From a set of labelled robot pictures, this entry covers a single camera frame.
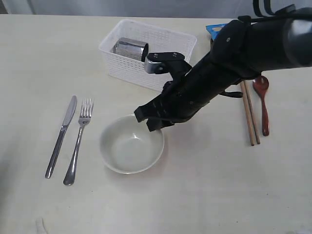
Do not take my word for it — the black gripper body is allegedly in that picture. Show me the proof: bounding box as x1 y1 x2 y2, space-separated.
161 54 240 123

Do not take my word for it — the white speckled bowl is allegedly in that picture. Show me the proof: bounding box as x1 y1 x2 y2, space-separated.
100 115 165 175

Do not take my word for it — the brown wooden chopstick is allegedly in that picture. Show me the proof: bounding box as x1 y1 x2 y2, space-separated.
240 81 255 146
244 81 260 144

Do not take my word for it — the blue chips snack bag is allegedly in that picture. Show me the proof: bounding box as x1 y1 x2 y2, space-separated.
206 23 226 40

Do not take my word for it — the brown wooden spoon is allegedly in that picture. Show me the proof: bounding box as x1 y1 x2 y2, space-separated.
253 76 270 137

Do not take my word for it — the silver foil packet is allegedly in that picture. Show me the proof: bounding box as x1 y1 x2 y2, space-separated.
113 38 149 62

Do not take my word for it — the silver metal fork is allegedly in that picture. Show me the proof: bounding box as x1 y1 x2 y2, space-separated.
63 98 94 186

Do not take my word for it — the silver metal table knife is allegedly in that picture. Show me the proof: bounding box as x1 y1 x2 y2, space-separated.
45 96 77 178

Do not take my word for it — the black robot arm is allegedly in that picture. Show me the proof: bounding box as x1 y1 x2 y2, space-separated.
134 0 312 131

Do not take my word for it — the white perforated plastic basket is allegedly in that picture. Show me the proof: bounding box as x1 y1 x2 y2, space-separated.
99 19 197 92

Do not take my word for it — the grey backdrop curtain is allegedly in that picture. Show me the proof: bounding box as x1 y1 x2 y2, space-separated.
0 0 255 19

